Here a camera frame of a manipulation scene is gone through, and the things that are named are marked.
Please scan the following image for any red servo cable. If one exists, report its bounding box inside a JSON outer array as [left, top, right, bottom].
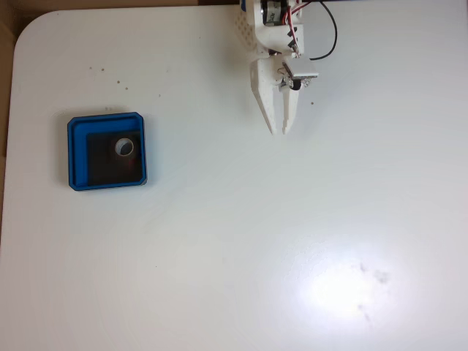
[[284, 3, 304, 58]]

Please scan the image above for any red tape roll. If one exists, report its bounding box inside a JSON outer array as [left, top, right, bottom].
[[108, 135, 139, 171]]

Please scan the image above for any blue square box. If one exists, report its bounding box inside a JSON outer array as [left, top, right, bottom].
[[67, 111, 149, 192]]

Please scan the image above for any white square camera box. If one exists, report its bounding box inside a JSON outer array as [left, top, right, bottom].
[[283, 59, 320, 91]]

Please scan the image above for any white perforated base plate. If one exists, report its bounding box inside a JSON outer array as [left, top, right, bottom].
[[233, 9, 257, 51]]

